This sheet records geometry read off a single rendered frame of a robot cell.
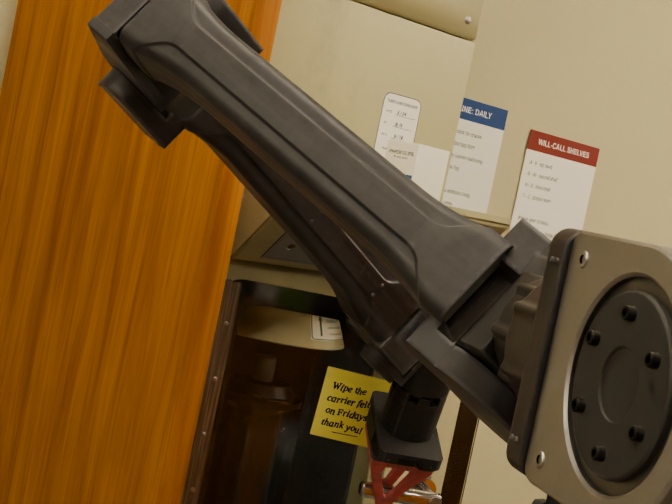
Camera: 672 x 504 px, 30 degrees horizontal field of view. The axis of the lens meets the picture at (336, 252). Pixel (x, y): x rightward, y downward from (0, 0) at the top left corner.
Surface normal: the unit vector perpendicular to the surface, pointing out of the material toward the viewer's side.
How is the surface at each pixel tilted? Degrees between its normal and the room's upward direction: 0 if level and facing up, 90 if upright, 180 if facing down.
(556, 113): 90
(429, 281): 70
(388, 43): 90
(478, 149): 90
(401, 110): 90
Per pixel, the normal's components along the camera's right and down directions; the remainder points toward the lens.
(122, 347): -0.73, -0.11
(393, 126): 0.65, 0.18
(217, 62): -0.22, -0.35
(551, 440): -0.94, -0.18
